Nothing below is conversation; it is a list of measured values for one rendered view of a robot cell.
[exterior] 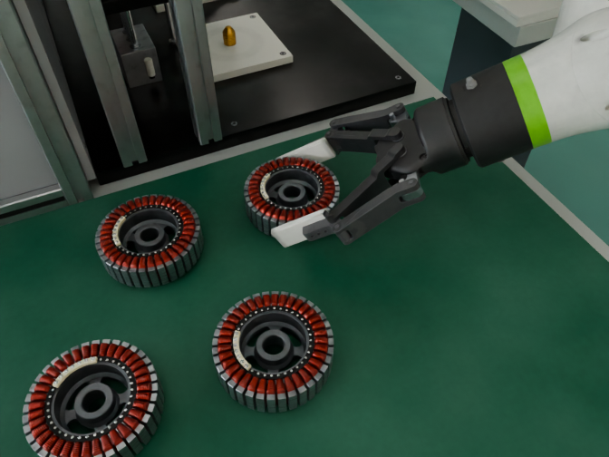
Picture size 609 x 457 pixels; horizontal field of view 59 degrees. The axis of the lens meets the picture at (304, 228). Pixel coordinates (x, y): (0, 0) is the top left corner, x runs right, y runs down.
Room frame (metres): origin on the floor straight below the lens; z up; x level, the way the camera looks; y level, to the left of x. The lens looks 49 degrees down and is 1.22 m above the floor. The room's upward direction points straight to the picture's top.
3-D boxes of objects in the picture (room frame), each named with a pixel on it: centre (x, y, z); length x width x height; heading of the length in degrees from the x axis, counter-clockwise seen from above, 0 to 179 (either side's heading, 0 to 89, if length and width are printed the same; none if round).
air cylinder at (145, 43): (0.71, 0.25, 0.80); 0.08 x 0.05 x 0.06; 25
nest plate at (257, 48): (0.77, 0.12, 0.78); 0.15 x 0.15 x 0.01; 25
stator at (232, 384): (0.25, 0.03, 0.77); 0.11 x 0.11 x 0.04
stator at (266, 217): (0.45, 0.01, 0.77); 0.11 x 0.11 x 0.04
